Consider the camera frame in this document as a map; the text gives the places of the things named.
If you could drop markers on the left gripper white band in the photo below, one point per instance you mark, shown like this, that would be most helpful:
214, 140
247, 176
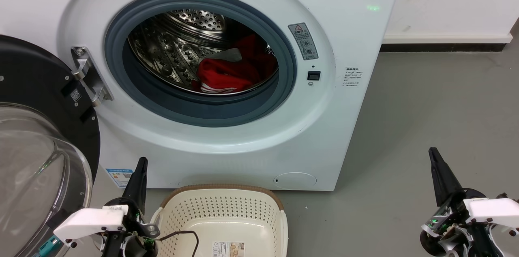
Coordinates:
91, 221

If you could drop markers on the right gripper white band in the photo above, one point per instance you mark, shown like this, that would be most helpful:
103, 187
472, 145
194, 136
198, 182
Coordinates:
482, 216

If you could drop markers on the cream perforated plastic laundry basket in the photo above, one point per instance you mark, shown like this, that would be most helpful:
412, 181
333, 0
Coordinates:
227, 216

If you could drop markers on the printed product label sticker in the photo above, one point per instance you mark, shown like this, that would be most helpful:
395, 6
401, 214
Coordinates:
228, 249

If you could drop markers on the black washer door with glass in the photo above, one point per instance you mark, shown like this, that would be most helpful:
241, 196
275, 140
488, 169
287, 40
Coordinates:
36, 127

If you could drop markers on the red garment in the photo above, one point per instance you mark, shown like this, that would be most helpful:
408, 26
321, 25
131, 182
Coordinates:
227, 72

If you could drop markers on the stainless steel washing machine drum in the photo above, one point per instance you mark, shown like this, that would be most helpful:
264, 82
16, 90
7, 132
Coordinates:
174, 46

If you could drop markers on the blue energy label sticker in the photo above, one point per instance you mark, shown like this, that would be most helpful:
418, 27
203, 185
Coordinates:
119, 176

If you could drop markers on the white front-load washing machine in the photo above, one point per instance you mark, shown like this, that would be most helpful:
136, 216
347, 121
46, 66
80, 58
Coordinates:
348, 127

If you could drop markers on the white QR code sticker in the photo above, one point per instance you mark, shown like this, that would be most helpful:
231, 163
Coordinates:
75, 95

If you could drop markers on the silver metal door hinge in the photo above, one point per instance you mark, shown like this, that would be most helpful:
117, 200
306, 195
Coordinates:
90, 75

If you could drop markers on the small printed text sticker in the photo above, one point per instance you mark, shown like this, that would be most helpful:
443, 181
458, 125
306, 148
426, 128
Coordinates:
352, 77

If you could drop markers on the round drain filter cover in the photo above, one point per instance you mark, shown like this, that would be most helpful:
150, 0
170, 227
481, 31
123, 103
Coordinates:
295, 180

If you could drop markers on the black door latch socket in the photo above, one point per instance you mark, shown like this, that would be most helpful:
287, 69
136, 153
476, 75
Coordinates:
314, 75

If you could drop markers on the grey rubber door gasket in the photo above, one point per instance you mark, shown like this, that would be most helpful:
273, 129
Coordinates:
284, 86

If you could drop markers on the grey warning sticker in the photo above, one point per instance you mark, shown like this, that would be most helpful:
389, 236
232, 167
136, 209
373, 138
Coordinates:
303, 40

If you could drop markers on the black wall baseboard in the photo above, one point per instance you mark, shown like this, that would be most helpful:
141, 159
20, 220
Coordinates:
442, 47

